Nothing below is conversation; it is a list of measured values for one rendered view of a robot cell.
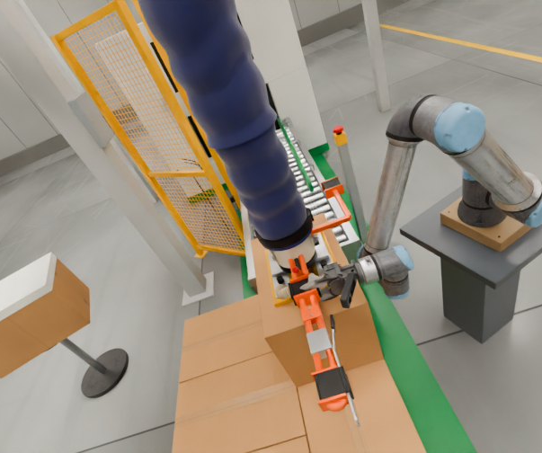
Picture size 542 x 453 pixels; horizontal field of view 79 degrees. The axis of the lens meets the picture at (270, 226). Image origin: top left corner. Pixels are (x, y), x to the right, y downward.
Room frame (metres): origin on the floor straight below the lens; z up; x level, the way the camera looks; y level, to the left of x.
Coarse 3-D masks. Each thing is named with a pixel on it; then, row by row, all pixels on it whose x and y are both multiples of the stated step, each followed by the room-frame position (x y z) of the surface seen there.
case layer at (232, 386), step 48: (192, 336) 1.30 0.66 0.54; (240, 336) 1.16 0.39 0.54; (192, 384) 1.01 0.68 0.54; (240, 384) 0.90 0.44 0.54; (288, 384) 0.81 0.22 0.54; (384, 384) 0.63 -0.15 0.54; (192, 432) 0.79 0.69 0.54; (240, 432) 0.70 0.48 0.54; (288, 432) 0.62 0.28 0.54; (336, 432) 0.55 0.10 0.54; (384, 432) 0.48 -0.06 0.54
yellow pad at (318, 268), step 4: (320, 232) 1.17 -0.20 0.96; (320, 236) 1.13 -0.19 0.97; (324, 236) 1.13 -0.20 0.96; (316, 240) 1.09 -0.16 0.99; (320, 240) 1.11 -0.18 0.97; (324, 240) 1.10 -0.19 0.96; (316, 244) 1.08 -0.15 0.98; (324, 244) 1.07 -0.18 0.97; (328, 244) 1.07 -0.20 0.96; (328, 248) 1.05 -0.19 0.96; (328, 252) 1.03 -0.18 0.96; (332, 256) 0.99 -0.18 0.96; (320, 260) 1.00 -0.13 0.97; (324, 260) 0.96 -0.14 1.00; (328, 260) 0.98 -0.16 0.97; (332, 260) 0.97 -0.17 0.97; (316, 264) 0.98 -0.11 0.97; (320, 264) 0.97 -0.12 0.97; (324, 264) 0.94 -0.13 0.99; (332, 264) 0.95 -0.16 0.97; (316, 268) 0.96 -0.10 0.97; (320, 268) 0.95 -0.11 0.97; (316, 272) 0.94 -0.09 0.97; (320, 272) 0.93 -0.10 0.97
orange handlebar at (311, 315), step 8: (336, 192) 1.23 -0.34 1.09; (344, 208) 1.10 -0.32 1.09; (344, 216) 1.05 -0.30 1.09; (328, 224) 1.05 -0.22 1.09; (336, 224) 1.04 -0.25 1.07; (312, 232) 1.06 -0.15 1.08; (304, 264) 0.89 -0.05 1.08; (304, 272) 0.86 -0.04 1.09; (312, 296) 0.74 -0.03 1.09; (304, 304) 0.72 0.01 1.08; (312, 304) 0.71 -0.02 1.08; (304, 312) 0.69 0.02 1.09; (312, 312) 0.68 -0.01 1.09; (320, 312) 0.66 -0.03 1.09; (304, 320) 0.66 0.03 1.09; (312, 320) 0.67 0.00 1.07; (320, 320) 0.64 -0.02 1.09; (312, 328) 0.63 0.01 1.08; (320, 328) 0.61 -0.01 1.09; (328, 352) 0.53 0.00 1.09; (320, 360) 0.52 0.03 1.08; (328, 360) 0.51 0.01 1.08; (320, 368) 0.50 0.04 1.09; (344, 400) 0.39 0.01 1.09; (328, 408) 0.40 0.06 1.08; (336, 408) 0.39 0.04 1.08
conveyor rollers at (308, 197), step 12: (276, 132) 3.59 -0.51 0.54; (288, 132) 3.41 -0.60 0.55; (288, 144) 3.14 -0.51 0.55; (288, 156) 2.88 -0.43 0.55; (300, 156) 2.77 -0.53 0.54; (300, 180) 2.42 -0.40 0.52; (312, 180) 2.32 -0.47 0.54; (300, 192) 2.24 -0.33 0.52; (312, 192) 2.15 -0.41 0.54; (312, 204) 1.99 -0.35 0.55; (324, 204) 1.96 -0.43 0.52; (252, 228) 2.04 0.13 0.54; (336, 228) 1.62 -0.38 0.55
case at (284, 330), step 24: (336, 240) 1.09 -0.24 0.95; (264, 264) 1.15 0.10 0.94; (264, 288) 1.01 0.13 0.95; (360, 288) 0.80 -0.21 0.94; (264, 312) 0.89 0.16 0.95; (288, 312) 0.84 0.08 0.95; (336, 312) 0.74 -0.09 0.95; (360, 312) 0.73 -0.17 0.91; (264, 336) 0.78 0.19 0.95; (288, 336) 0.76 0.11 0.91; (336, 336) 0.74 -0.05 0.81; (360, 336) 0.73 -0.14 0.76; (288, 360) 0.77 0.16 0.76; (312, 360) 0.76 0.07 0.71; (360, 360) 0.74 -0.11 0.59
